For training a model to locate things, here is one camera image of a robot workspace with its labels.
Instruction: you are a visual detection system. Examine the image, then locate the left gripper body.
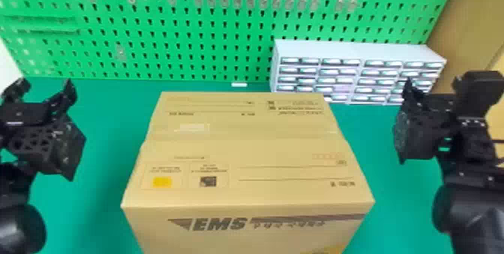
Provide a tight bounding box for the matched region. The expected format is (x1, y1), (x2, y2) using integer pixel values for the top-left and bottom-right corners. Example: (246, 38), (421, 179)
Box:
(0, 101), (87, 182)

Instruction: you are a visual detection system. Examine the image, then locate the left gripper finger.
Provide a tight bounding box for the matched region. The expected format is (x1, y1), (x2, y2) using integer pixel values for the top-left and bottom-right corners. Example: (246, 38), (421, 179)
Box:
(43, 79), (78, 122)
(0, 76), (32, 106)

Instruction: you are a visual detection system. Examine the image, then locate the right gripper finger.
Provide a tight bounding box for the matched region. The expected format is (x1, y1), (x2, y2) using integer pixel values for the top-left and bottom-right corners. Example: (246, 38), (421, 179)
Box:
(393, 107), (428, 166)
(400, 76), (442, 120)

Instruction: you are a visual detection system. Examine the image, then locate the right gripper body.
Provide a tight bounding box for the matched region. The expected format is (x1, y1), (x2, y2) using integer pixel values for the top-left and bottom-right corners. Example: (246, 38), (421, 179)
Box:
(425, 93), (498, 170)

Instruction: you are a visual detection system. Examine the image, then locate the cardboard box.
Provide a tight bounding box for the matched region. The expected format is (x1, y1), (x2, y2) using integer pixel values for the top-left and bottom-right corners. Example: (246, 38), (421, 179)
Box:
(120, 91), (377, 254)

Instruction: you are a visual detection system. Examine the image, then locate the white drawer cabinet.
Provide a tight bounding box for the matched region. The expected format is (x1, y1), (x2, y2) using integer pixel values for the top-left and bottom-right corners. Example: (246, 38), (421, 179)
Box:
(268, 38), (449, 106)

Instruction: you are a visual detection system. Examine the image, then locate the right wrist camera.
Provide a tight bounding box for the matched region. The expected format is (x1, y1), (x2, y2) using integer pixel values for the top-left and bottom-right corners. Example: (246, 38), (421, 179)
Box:
(451, 70), (504, 121)

